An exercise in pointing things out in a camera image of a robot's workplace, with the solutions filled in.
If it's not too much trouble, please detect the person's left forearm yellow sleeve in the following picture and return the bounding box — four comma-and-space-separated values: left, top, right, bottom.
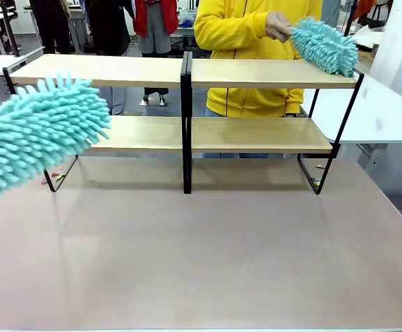
235, 8, 271, 39

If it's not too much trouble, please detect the bystander in black clothes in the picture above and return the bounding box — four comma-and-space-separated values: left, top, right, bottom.
30, 0, 72, 55

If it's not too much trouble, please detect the wood shelf unit black frame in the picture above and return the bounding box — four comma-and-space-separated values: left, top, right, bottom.
185, 51, 365, 195
2, 51, 193, 194

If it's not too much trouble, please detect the teal chenille duster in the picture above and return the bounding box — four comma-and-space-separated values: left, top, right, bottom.
0, 71, 113, 205
289, 16, 360, 78

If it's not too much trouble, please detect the wooden background table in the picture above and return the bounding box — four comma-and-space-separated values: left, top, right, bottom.
354, 41, 375, 64

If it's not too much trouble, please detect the black metal pole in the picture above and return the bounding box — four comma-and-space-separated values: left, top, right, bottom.
338, 0, 357, 39
1, 0, 22, 57

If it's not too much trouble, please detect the person's left hand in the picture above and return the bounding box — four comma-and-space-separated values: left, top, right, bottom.
265, 11, 293, 43

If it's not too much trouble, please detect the white paper sheet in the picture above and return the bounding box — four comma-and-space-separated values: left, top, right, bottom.
351, 26, 385, 49

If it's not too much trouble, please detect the bystander in dark coat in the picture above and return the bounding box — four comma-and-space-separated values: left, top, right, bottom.
84, 0, 135, 57

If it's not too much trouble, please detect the person in yellow hoodie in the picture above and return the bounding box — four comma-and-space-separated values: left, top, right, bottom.
193, 0, 323, 159

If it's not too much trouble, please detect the red jacket figure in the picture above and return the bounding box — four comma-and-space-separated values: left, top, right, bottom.
133, 0, 180, 59

